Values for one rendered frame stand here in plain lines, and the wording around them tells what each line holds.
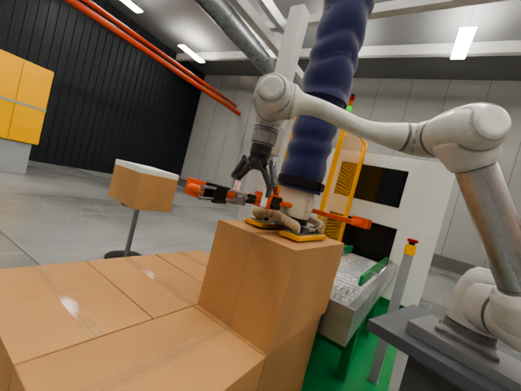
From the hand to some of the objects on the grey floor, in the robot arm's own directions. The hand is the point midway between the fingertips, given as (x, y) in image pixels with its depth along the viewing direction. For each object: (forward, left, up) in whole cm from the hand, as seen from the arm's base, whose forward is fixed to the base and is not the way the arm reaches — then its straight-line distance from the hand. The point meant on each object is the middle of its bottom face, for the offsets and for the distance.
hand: (248, 199), depth 93 cm
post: (-35, -146, -96) cm, 178 cm away
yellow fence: (+73, -251, -95) cm, 278 cm away
